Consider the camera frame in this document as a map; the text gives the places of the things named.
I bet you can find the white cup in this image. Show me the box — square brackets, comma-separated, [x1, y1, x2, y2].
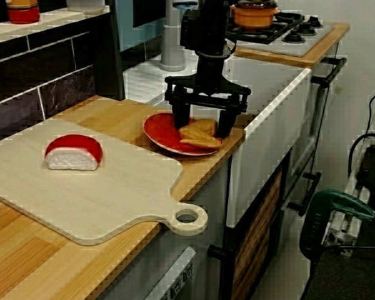
[65, 0, 112, 15]

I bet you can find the tan toy chicken piece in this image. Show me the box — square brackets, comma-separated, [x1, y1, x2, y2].
[178, 118, 223, 150]

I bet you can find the thick black cable loop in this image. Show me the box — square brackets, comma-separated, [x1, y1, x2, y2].
[348, 133, 375, 188]

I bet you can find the aluminium frame rail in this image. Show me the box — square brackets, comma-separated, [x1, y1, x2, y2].
[321, 209, 363, 258]

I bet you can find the red yellow bottle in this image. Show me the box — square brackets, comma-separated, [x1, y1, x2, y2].
[4, 0, 41, 25]

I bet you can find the orange toy pot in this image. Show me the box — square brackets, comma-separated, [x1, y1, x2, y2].
[230, 0, 281, 31]

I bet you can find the pale wooden cutting board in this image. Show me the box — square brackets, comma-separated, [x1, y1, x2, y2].
[0, 118, 209, 247]

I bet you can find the toy stove top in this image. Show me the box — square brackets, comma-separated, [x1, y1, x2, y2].
[224, 11, 335, 58]

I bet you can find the teal plastic bin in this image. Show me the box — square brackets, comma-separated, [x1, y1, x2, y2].
[117, 0, 166, 53]

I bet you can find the wood pattern cabinet door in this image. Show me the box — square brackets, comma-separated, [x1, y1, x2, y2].
[231, 170, 284, 300]

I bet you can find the black dishwasher handle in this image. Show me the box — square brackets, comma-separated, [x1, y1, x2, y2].
[207, 244, 235, 260]

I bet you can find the black clamp cable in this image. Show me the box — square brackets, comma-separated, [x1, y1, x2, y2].
[323, 244, 375, 251]

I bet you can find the white tile shelf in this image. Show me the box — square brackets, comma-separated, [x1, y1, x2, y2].
[0, 6, 112, 48]

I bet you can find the black oven handle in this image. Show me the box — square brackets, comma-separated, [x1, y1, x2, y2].
[311, 57, 348, 88]

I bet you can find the dark upright panel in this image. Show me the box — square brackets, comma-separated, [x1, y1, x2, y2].
[93, 0, 126, 101]

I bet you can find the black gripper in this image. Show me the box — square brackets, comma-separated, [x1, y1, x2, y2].
[164, 51, 253, 138]

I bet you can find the red round plate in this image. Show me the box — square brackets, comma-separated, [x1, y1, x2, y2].
[142, 112, 224, 156]

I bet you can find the grey dishwasher panel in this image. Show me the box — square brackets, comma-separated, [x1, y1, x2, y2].
[98, 245, 198, 300]

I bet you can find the red white toy sushi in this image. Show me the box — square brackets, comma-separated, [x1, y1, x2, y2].
[44, 134, 103, 171]

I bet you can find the grey toy faucet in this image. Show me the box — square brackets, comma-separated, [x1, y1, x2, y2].
[158, 0, 201, 72]

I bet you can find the black drawer handle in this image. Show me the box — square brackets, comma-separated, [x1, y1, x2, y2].
[287, 171, 322, 216]

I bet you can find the white toy sink basin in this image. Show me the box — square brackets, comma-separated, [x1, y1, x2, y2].
[121, 43, 313, 228]

